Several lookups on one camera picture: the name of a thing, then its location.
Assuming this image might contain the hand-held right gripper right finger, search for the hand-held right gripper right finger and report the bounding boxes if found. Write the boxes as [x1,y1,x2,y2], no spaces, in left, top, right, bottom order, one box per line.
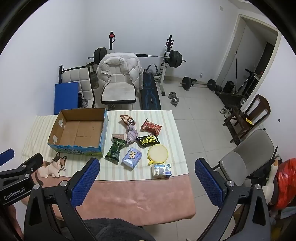
[195,158,271,241]

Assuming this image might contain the white blue tissue pack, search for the white blue tissue pack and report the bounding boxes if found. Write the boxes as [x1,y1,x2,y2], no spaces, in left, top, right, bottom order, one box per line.
[151,163,172,179]

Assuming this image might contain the dark weight bench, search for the dark weight bench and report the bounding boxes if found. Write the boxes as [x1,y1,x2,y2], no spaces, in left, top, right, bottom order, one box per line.
[140,64,162,110]

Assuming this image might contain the grey folding chair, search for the grey folding chair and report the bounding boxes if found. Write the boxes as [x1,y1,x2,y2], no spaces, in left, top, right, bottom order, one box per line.
[213,129,274,186]

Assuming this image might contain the short barbell black plates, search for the short barbell black plates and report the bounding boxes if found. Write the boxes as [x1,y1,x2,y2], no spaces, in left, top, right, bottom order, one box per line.
[180,76,216,91]

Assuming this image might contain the cat plush toy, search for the cat plush toy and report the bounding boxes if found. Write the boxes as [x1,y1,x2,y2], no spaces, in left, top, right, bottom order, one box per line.
[37,156,67,179]

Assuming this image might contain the clear plastic jug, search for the clear plastic jug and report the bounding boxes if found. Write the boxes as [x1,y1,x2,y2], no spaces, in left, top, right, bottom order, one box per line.
[87,62,100,90]

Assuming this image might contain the blue folded mat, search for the blue folded mat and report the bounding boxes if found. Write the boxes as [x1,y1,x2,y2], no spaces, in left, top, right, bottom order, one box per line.
[54,82,79,115]

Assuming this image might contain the red floral packet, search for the red floral packet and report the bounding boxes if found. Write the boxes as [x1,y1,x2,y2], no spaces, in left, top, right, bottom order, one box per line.
[141,119,163,136]

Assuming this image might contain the white door frame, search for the white door frame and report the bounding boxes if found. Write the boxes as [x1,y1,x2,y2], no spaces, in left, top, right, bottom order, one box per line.
[216,14,281,98]

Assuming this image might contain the red plastic bag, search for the red plastic bag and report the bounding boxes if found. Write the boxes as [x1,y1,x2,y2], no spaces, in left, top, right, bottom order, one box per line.
[276,158,296,209]

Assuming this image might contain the orange panda snack packet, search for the orange panda snack packet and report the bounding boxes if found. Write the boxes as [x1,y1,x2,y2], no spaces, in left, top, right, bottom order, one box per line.
[120,115,136,126]

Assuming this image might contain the goose plush toy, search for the goose plush toy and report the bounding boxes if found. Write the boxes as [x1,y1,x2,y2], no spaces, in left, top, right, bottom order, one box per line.
[264,160,281,204]

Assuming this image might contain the cardboard box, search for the cardboard box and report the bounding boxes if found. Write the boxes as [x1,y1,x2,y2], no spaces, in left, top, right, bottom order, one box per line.
[47,108,109,157]

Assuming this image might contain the white padded chair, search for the white padded chair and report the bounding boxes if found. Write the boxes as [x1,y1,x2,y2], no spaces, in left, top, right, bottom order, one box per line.
[100,74,137,105]
[59,65,96,109]

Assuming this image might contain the barbell with black plates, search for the barbell with black plates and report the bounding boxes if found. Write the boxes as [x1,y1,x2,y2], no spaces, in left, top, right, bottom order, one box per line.
[88,47,186,68]

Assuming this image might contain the round yellow sponge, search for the round yellow sponge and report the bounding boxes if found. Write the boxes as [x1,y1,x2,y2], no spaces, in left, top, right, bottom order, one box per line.
[147,144,170,166]

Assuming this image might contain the striped tablecloth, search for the striped tablecloth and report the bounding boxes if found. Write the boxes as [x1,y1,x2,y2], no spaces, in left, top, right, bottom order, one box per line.
[22,110,190,181]

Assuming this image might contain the brown wooden chair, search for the brown wooden chair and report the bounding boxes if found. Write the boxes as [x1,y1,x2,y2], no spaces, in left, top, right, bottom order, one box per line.
[223,95,271,145]

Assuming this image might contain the light blue tissue packet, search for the light blue tissue packet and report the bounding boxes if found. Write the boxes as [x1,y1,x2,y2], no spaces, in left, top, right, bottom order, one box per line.
[121,147,142,169]

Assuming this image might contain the black yellow wipes packet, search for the black yellow wipes packet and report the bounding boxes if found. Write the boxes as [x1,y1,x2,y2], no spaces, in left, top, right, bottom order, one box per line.
[136,134,161,147]

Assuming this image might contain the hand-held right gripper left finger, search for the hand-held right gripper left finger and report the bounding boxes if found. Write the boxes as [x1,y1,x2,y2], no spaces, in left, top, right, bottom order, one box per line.
[23,158,101,241]

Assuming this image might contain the purple socks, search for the purple socks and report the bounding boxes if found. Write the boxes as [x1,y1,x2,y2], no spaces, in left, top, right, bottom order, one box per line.
[125,124,139,144]

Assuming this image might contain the white puffer jacket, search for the white puffer jacket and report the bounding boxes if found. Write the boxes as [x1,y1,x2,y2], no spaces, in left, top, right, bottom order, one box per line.
[97,53,144,93]

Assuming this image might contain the green wipes packet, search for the green wipes packet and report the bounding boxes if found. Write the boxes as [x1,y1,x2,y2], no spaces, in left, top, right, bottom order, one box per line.
[105,137,127,164]

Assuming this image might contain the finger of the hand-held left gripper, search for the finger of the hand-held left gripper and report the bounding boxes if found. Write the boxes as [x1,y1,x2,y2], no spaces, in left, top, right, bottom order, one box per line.
[0,149,15,167]
[0,153,44,179]

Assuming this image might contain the dark fleece clothing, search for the dark fleece clothing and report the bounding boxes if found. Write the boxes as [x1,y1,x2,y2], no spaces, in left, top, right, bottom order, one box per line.
[83,218,160,241]

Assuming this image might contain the pink cloth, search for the pink cloth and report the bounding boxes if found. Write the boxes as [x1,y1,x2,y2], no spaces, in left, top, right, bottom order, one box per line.
[21,173,197,226]

